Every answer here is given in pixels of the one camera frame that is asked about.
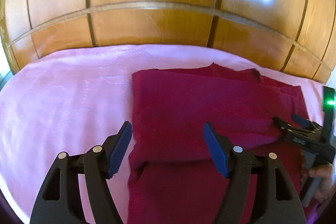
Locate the pink blanket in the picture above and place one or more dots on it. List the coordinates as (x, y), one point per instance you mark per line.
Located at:
(65, 95)

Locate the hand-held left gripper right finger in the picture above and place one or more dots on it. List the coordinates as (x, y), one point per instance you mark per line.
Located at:
(216, 153)

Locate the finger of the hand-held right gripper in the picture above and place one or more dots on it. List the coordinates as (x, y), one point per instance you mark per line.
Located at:
(281, 127)
(300, 121)

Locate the person's right hand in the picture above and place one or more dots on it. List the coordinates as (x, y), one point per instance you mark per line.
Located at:
(326, 179)

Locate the dark red garment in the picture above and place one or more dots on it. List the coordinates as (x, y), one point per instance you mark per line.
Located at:
(183, 108)

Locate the wooden wardrobe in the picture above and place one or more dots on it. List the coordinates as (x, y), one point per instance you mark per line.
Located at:
(157, 29)

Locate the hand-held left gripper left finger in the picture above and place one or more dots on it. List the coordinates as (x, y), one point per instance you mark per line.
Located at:
(119, 150)

